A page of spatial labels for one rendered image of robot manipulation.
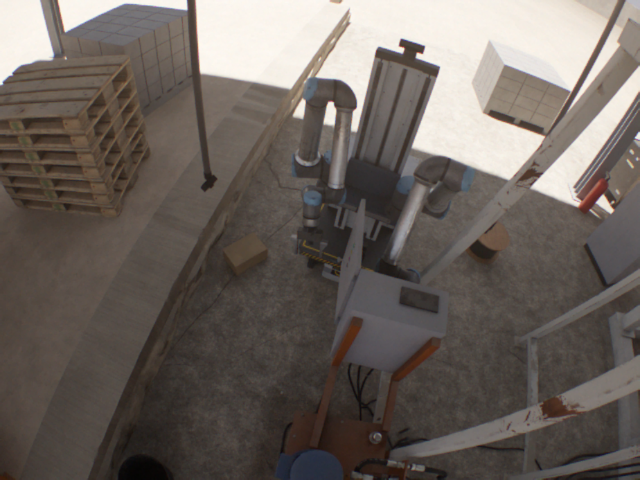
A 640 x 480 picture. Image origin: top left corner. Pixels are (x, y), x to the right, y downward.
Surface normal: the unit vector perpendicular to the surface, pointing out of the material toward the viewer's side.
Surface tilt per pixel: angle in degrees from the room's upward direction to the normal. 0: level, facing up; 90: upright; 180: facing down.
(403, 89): 90
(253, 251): 0
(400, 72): 90
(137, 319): 0
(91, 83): 0
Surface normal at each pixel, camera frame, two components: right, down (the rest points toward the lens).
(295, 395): 0.12, -0.59
